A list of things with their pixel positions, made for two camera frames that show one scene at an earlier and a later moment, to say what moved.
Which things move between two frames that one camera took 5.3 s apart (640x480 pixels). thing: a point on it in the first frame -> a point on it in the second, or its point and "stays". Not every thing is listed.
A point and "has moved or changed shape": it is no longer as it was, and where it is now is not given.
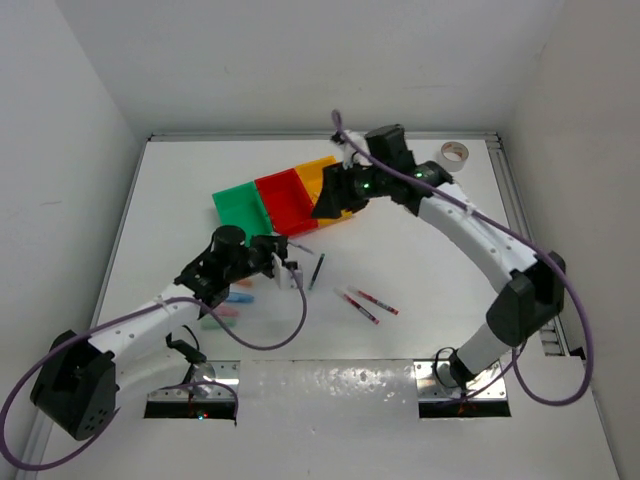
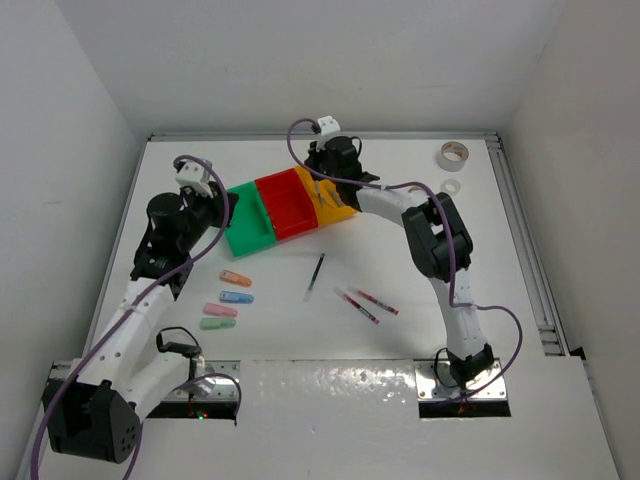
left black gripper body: [260, 255] -> [219, 214]
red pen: [374, 300] stays
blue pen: [300, 246] has moved or changed shape
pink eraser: [228, 311] stays
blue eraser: [239, 297] stays
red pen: [356, 305] stays
